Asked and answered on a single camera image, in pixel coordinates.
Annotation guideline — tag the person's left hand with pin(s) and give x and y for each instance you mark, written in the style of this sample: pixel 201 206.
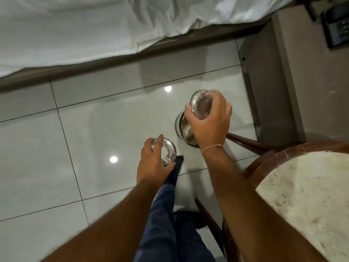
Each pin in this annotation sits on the person's left hand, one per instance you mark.
pixel 147 167

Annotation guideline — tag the person's right hand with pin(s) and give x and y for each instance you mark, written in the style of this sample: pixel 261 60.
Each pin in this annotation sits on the person's right hand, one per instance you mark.
pixel 211 128

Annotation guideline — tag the person's right thumb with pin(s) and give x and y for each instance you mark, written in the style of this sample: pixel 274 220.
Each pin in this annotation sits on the person's right thumb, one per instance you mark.
pixel 190 113

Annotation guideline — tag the person's left thumb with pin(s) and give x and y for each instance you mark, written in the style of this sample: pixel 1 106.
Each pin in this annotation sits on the person's left thumb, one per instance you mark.
pixel 168 167

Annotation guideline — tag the clear drinking glass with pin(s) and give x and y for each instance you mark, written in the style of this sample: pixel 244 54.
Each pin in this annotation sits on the clear drinking glass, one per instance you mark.
pixel 200 102
pixel 167 151

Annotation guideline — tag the person's left forearm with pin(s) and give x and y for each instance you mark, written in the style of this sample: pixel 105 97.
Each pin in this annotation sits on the person's left forearm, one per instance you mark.
pixel 109 229

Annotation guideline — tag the person's right forearm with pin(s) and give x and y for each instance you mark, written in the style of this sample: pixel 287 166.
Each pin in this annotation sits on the person's right forearm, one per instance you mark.
pixel 245 207

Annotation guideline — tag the black sock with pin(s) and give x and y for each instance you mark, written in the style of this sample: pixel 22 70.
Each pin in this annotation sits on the black sock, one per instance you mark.
pixel 190 219
pixel 174 171

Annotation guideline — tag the person's blue jeans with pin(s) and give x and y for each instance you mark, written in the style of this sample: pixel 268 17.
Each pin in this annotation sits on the person's blue jeans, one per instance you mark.
pixel 166 223

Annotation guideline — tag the beige bedside cabinet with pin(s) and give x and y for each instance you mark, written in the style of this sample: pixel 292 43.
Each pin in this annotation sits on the beige bedside cabinet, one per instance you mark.
pixel 294 79

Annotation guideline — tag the white bed sheet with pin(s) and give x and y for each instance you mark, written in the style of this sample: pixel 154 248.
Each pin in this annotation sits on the white bed sheet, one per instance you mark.
pixel 95 24

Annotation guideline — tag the round marble-top wooden table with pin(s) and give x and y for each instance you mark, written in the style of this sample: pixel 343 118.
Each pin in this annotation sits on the round marble-top wooden table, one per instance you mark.
pixel 308 193

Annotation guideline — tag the black desk telephone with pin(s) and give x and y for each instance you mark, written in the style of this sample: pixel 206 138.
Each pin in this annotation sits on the black desk telephone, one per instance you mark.
pixel 336 24

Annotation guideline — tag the brown wooden bed frame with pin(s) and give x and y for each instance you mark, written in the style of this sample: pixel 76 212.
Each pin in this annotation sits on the brown wooden bed frame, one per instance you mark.
pixel 109 65

